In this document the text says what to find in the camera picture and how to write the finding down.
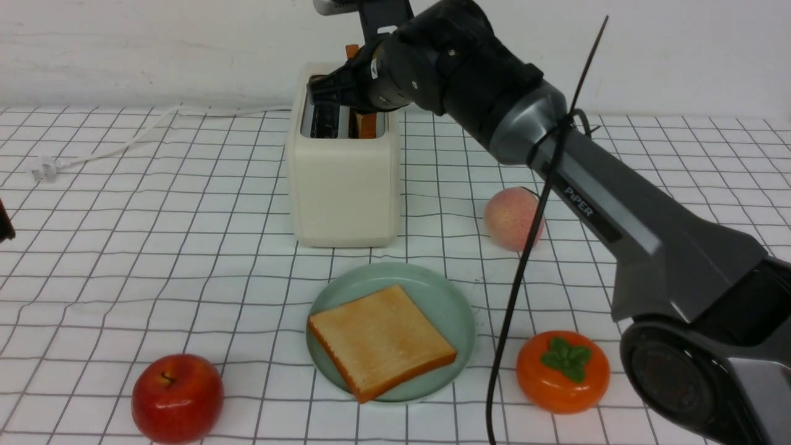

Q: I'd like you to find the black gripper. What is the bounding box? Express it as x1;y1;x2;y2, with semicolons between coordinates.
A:
306;44;386;113

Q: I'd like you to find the toast slice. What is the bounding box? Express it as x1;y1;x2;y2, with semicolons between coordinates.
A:
345;44;379;140
307;284;457;404

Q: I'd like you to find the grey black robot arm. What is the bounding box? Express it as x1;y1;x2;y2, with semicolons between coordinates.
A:
307;1;790;444

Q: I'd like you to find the cream white toaster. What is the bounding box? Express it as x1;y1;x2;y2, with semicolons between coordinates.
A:
284;62;403;248

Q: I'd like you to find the pink peach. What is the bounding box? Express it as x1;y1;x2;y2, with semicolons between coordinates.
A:
483;187;538;252

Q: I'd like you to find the light green plate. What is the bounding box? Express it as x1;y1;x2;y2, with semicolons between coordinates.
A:
306;263;477;404

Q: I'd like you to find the orange persimmon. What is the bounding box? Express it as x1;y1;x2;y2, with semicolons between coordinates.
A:
516;330;611;414

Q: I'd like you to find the red apple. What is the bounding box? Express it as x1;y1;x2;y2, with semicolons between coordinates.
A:
131;353;225;444

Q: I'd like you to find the dark object at left edge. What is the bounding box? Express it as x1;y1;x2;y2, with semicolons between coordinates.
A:
0;200;16;242

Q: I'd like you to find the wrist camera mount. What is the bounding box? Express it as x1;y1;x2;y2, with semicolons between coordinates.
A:
313;0;415;43

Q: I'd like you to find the black cable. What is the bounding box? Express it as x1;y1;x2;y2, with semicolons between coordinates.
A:
485;15;609;445

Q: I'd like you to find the white power cord with plug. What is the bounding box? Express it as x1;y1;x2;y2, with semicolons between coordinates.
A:
31;106;292;183

